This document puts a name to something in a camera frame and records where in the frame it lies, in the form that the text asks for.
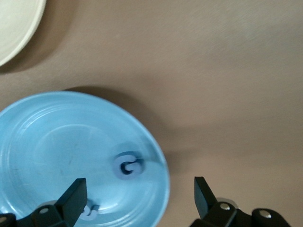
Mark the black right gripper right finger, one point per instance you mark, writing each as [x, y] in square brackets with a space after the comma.
[206, 203]

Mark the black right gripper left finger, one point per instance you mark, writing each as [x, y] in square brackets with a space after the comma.
[71, 203]

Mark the blue foam letter G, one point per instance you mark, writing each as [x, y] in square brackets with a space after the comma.
[116, 166]

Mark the blue plate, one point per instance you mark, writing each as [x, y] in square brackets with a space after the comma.
[59, 153]

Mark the brown table cover sheet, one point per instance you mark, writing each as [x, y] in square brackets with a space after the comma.
[213, 71]

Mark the beige plate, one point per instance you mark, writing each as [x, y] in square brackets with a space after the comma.
[11, 28]

